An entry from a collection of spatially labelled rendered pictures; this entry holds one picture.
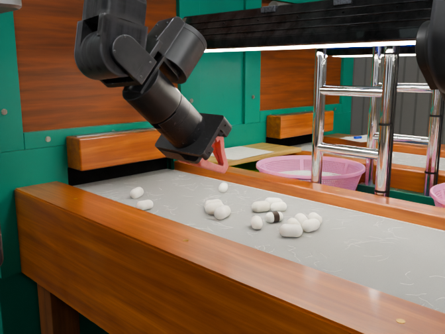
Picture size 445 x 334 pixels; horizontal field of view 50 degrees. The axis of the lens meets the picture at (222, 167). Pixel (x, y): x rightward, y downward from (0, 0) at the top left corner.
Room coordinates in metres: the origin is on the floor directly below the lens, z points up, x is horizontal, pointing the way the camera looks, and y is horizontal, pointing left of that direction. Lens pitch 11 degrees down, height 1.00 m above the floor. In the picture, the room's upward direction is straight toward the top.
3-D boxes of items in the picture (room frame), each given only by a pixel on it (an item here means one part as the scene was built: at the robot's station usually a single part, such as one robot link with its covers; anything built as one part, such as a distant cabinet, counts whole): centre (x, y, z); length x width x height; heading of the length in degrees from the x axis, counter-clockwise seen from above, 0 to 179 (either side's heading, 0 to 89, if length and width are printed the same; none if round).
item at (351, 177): (1.17, -0.22, 0.72); 0.27 x 0.27 x 0.10
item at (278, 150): (1.32, -0.06, 0.77); 0.33 x 0.15 x 0.01; 135
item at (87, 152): (1.12, 0.21, 0.83); 0.30 x 0.06 x 0.07; 135
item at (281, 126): (1.60, -0.27, 0.83); 0.30 x 0.06 x 0.07; 135
